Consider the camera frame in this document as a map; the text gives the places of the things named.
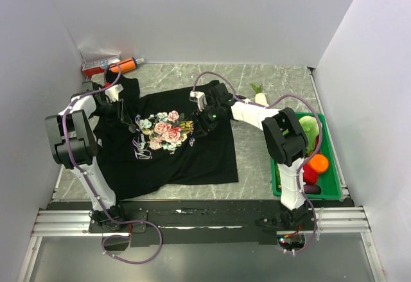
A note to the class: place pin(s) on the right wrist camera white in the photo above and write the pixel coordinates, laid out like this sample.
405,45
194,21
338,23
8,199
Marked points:
199,98

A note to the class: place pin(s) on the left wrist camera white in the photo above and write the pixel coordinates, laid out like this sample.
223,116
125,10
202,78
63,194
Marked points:
112,93

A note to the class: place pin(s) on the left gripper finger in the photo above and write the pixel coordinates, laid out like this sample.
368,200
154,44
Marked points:
129,124
120,111

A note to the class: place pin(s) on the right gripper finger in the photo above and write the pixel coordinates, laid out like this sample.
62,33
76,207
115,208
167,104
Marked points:
198,119
202,131

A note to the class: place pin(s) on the purple toy eggplant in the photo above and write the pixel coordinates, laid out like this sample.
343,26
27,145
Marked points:
312,189

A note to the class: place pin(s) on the red white toothpaste box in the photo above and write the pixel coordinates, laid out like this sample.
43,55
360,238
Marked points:
98,66

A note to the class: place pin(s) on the green plastic bin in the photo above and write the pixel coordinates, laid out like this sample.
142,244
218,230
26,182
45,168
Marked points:
328,181

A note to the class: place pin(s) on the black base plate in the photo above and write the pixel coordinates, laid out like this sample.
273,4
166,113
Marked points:
203,221

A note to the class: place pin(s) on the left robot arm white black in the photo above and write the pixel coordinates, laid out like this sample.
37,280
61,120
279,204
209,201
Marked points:
74,146

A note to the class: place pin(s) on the orange black cylinder tool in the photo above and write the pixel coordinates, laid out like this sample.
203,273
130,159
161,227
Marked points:
126,65

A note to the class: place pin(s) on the clear plastic bag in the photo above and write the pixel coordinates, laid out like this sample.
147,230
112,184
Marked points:
91,50

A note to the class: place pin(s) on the orange toy fruit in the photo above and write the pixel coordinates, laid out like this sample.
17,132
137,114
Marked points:
319,163

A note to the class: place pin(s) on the red toy pepper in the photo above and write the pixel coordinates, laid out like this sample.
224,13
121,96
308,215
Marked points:
311,173

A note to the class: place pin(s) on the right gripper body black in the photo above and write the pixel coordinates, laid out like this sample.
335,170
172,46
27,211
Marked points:
211,115

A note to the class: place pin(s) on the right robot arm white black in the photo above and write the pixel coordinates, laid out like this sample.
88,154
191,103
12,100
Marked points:
284,137

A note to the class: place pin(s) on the black printed t-shirt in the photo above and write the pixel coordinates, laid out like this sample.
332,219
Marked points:
163,150

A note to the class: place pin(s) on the white toy radish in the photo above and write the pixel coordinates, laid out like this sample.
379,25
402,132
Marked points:
259,97

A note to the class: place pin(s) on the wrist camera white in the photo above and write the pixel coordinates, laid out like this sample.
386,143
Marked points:
112,93
199,98

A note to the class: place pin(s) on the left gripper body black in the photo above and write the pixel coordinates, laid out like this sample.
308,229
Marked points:
111,111

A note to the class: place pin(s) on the green toy lettuce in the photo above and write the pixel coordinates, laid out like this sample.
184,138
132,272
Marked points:
311,129

